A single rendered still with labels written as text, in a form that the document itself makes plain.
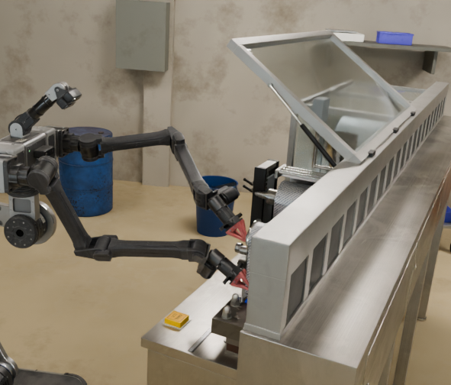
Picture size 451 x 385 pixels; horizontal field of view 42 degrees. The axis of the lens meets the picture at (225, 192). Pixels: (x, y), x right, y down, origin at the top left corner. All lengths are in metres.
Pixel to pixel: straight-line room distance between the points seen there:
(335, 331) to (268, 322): 0.16
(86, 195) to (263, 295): 4.58
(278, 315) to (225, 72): 5.27
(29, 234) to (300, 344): 1.53
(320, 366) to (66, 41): 5.85
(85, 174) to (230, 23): 2.18
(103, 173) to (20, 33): 2.04
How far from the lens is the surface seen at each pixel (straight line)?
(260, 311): 1.23
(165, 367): 2.23
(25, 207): 2.54
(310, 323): 1.32
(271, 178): 2.51
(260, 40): 2.04
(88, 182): 5.67
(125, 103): 6.64
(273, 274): 1.18
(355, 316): 1.38
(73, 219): 2.25
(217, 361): 2.11
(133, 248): 2.26
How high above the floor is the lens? 2.11
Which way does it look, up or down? 19 degrees down
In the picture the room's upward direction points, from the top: 4 degrees clockwise
